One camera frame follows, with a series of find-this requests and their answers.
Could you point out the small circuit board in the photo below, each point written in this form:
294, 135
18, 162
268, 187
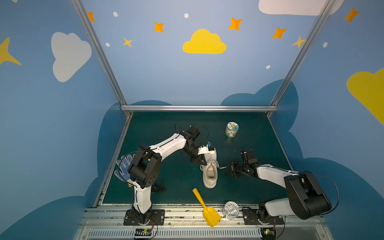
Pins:
268, 234
142, 231

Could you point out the white sneaker shoe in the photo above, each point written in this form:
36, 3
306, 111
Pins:
210, 170

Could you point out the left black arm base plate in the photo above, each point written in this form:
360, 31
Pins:
134, 218

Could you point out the yellow plastic toy shovel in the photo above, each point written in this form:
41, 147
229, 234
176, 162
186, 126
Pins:
209, 213

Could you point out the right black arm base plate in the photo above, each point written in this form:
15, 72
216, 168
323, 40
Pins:
260, 217

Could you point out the right small circuit board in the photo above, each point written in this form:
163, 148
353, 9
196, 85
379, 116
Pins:
268, 234

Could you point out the aluminium front rail base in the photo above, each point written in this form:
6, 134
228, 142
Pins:
106, 222

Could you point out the aluminium frame post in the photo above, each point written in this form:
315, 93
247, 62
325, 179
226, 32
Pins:
88, 26
311, 37

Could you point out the green white tin can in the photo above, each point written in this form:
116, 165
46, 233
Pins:
231, 129

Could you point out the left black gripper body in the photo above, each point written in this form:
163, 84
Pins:
198, 156

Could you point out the left small circuit board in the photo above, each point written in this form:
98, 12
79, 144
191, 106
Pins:
142, 231

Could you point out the aluminium frame right post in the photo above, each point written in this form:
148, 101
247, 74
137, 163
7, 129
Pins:
311, 37

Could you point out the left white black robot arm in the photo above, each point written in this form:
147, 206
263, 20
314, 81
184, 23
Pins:
146, 165

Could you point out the aluminium frame back rail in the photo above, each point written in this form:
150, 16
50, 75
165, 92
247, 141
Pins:
199, 108

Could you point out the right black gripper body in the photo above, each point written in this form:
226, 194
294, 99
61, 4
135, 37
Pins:
237, 168

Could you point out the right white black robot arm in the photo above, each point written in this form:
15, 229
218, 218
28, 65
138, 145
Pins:
305, 196

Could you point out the aluminium frame left post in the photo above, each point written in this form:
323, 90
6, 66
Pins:
88, 26

